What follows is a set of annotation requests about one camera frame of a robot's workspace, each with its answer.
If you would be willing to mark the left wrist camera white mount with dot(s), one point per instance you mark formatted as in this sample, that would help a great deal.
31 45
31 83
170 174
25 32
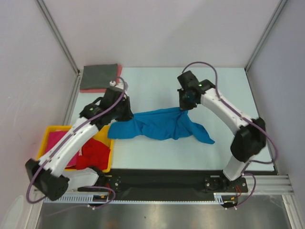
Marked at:
119 86

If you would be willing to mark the folded grey t-shirt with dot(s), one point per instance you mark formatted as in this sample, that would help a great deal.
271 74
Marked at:
97 76

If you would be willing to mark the blue t-shirt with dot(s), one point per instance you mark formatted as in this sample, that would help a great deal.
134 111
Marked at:
162 124

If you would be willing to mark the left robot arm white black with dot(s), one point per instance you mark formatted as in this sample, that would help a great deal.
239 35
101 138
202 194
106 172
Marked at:
48 173

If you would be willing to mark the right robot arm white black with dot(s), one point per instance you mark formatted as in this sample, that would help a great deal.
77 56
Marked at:
248 137

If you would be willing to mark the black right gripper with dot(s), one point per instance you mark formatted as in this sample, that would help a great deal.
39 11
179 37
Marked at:
183 106

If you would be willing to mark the yellow plastic bin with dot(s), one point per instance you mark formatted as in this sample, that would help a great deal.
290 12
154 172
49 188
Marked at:
101 136

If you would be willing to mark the aluminium front rail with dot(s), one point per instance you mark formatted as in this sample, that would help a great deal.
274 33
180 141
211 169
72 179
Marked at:
269 184

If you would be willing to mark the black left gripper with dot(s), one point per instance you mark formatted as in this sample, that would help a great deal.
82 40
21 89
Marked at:
128 114

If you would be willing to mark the grey slotted cable duct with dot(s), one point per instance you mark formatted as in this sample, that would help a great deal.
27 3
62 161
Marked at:
99 199

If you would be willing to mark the folded salmon pink t-shirt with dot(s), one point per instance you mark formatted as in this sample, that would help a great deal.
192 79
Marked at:
119 71

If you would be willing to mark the magenta t-shirt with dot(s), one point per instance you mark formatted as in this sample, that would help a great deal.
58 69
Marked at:
53 139

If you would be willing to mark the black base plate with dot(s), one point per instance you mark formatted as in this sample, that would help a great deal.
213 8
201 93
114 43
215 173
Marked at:
181 194

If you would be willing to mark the right aluminium frame post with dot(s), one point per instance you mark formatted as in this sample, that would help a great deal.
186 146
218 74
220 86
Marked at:
267 31

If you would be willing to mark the red t-shirt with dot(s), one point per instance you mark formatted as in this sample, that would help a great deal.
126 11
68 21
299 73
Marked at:
93 154

